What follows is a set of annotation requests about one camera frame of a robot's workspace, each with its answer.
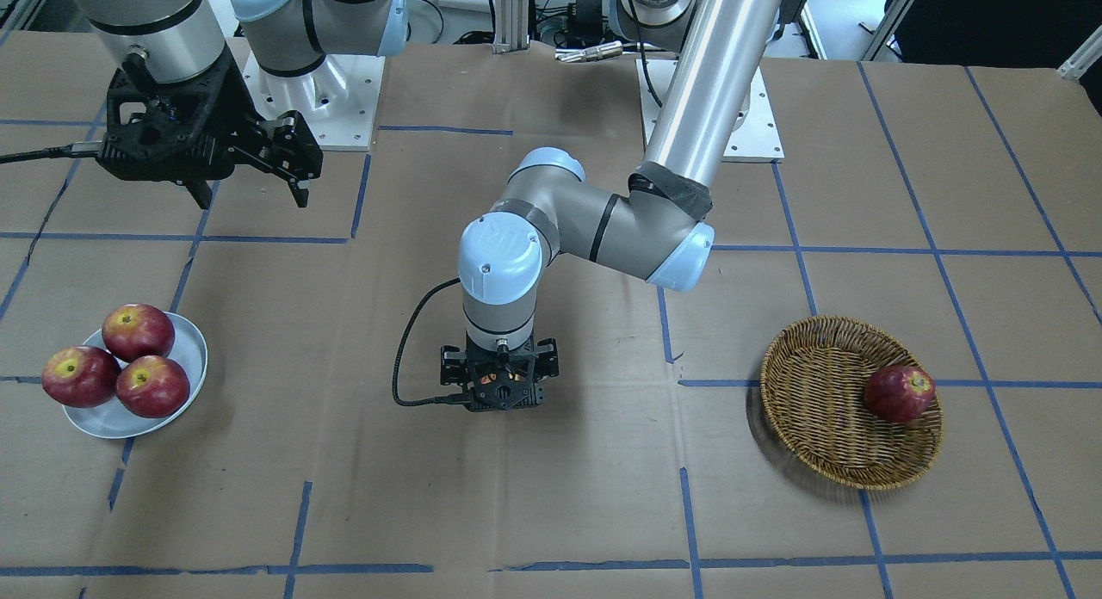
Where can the red apple on plate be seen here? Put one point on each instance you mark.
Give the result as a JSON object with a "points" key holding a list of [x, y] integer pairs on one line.
{"points": [[80, 377], [136, 330], [153, 386]]}

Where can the light blue plate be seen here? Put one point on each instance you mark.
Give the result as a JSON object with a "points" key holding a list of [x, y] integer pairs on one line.
{"points": [[113, 421]]}

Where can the red apple on plate front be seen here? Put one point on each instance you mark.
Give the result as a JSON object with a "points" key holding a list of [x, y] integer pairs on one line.
{"points": [[153, 386]]}

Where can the woven wicker basket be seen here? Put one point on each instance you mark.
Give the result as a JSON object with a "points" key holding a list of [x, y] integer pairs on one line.
{"points": [[812, 381]]}

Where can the red apple on plate outer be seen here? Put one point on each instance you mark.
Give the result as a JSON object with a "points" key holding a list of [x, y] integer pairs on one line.
{"points": [[80, 377]]}

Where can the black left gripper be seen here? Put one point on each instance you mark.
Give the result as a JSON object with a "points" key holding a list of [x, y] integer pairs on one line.
{"points": [[450, 366]]}

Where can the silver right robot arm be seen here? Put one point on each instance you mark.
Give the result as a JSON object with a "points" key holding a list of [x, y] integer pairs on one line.
{"points": [[288, 37]]}

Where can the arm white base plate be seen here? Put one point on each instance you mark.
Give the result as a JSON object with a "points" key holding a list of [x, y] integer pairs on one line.
{"points": [[349, 108], [755, 137]]}

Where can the red apple on plate rear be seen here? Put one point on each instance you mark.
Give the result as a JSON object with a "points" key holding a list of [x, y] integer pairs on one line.
{"points": [[136, 330]]}

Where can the red apple in basket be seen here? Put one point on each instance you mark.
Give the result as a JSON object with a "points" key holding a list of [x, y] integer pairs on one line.
{"points": [[899, 393]]}

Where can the red yellow apple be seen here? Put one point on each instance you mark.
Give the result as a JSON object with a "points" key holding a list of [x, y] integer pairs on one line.
{"points": [[490, 378]]}

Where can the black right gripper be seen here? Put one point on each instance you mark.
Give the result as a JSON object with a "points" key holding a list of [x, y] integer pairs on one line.
{"points": [[231, 102]]}

